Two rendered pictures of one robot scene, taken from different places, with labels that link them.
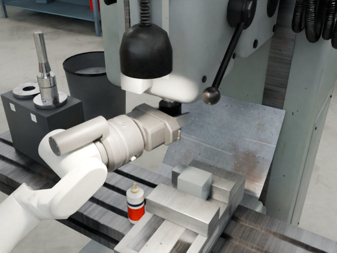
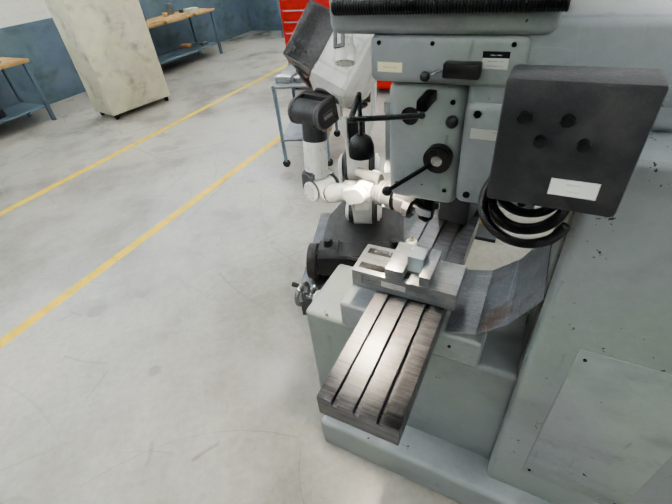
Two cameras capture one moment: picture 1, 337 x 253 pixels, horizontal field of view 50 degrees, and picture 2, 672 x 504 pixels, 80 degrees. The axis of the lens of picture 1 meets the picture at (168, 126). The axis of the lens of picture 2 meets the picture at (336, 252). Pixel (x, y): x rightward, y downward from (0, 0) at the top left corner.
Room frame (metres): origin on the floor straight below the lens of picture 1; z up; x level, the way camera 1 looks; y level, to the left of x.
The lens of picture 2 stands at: (0.35, -1.02, 1.91)
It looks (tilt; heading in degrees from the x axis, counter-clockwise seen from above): 39 degrees down; 89
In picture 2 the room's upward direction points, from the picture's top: 6 degrees counter-clockwise
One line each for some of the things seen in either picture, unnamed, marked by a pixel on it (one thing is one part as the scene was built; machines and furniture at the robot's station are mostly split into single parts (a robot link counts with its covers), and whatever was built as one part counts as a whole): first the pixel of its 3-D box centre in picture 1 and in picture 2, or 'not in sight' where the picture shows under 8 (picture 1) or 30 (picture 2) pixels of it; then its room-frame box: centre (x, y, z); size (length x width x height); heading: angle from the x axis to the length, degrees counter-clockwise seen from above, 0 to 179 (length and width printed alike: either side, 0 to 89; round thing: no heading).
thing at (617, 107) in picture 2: not in sight; (563, 142); (0.74, -0.45, 1.62); 0.20 x 0.09 x 0.21; 149
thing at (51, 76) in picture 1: (45, 76); not in sight; (0.89, 0.32, 1.22); 0.05 x 0.05 x 0.01
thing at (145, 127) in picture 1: (136, 133); (401, 199); (0.59, 0.06, 1.23); 0.13 x 0.12 x 0.10; 44
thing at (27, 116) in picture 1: (45, 123); (464, 188); (0.92, 0.36, 1.06); 0.22 x 0.12 x 0.20; 52
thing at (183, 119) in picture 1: (180, 122); (420, 212); (0.63, -0.02, 1.23); 0.06 x 0.02 x 0.03; 134
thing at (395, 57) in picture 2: not in sight; (455, 47); (0.69, -0.03, 1.68); 0.34 x 0.24 x 0.10; 149
